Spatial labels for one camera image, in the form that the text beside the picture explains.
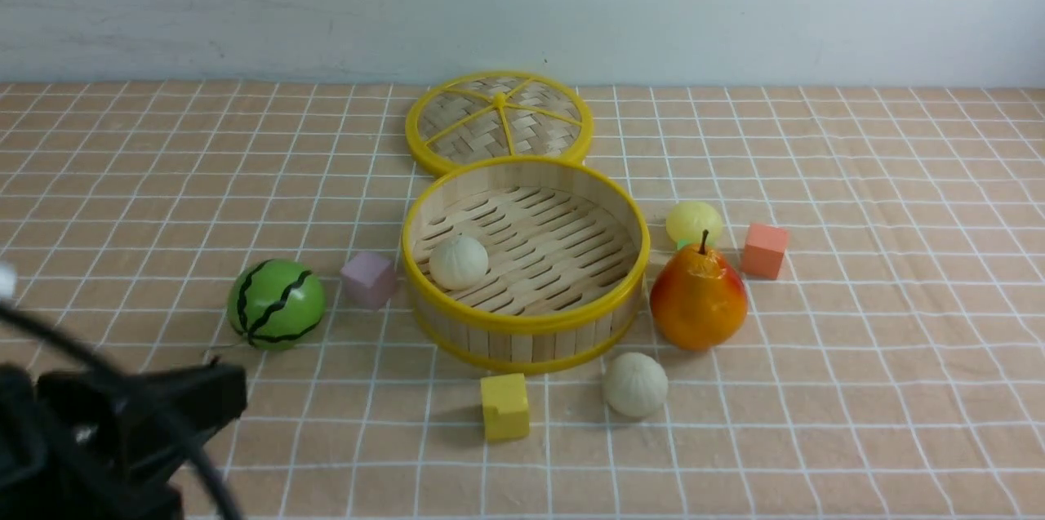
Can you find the bamboo steamer tray yellow rim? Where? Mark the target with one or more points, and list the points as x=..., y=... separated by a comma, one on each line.
x=568, y=250

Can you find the orange cube block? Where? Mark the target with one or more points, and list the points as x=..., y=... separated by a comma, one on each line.
x=764, y=251

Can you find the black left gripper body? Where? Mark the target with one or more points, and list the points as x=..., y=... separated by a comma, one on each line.
x=72, y=447

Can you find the yellow bun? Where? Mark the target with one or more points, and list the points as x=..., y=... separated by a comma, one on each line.
x=688, y=220

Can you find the yellow cube block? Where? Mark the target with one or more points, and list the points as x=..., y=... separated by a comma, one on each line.
x=505, y=409

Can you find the green toy watermelon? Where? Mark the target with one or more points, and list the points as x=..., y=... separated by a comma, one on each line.
x=273, y=305

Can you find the woven steamer lid yellow rim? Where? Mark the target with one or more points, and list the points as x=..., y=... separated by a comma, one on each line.
x=498, y=113

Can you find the white bun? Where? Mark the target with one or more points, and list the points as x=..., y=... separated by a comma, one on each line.
x=458, y=262
x=635, y=385

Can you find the orange toy pear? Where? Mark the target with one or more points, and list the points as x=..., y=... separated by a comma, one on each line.
x=698, y=301

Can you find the purple cube block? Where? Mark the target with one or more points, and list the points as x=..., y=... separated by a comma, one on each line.
x=369, y=279

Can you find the checked orange tablecloth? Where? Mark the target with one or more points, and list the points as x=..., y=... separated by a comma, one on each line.
x=893, y=370

